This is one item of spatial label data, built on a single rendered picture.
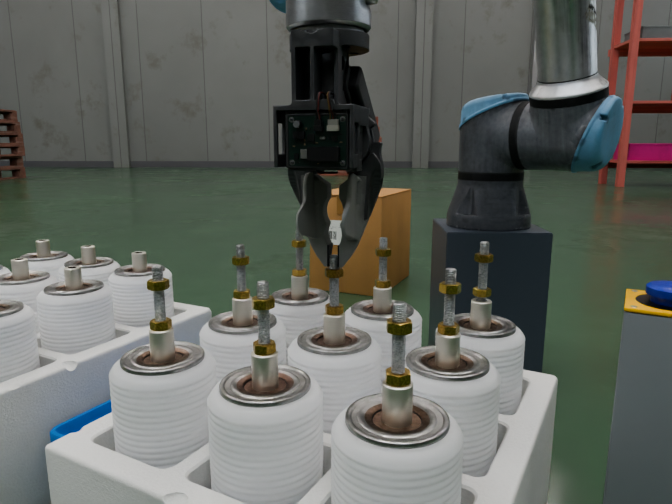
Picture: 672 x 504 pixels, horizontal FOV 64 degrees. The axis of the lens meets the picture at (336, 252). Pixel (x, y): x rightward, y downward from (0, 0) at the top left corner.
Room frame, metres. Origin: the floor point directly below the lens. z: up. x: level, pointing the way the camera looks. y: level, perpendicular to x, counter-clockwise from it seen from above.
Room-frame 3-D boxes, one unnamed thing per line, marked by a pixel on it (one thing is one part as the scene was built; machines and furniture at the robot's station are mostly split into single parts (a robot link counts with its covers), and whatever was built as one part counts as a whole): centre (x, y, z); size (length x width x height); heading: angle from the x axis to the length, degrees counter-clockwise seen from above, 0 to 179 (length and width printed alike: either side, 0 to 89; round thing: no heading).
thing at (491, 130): (0.99, -0.29, 0.47); 0.13 x 0.12 x 0.14; 46
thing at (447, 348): (0.46, -0.10, 0.26); 0.02 x 0.02 x 0.03
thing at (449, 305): (0.46, -0.10, 0.30); 0.01 x 0.01 x 0.08
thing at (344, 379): (0.52, 0.00, 0.16); 0.10 x 0.10 x 0.18
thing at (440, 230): (1.00, -0.28, 0.15); 0.18 x 0.18 x 0.30; 88
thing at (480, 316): (0.57, -0.16, 0.26); 0.02 x 0.02 x 0.03
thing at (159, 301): (0.48, 0.16, 0.30); 0.01 x 0.01 x 0.08
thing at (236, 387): (0.42, 0.06, 0.25); 0.08 x 0.08 x 0.01
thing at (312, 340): (0.52, 0.00, 0.25); 0.08 x 0.08 x 0.01
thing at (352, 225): (0.50, -0.01, 0.38); 0.06 x 0.03 x 0.09; 164
